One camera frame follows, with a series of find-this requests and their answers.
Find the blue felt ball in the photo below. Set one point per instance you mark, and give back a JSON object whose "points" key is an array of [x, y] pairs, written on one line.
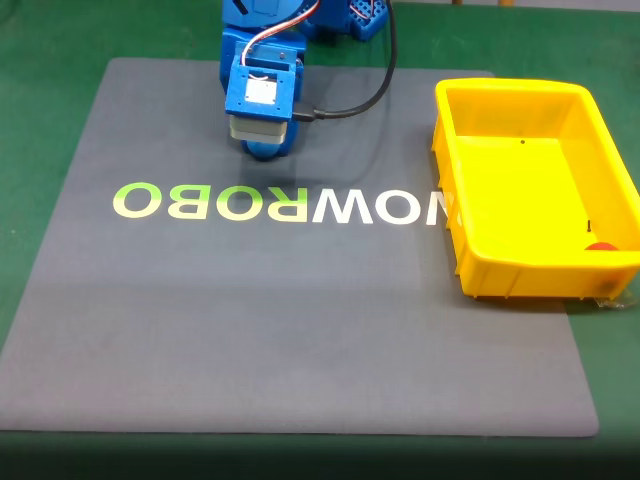
{"points": [[267, 151]]}

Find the yellow plastic bin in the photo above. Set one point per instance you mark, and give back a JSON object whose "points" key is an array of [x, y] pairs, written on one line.
{"points": [[520, 195]]}

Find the red ball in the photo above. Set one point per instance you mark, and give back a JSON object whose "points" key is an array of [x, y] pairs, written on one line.
{"points": [[601, 246]]}

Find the grey mat with NOWROBO print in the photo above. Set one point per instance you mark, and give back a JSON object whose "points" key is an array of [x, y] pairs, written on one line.
{"points": [[250, 325]]}

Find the clear plastic wrap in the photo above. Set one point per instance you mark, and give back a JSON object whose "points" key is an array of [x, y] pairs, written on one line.
{"points": [[614, 301]]}

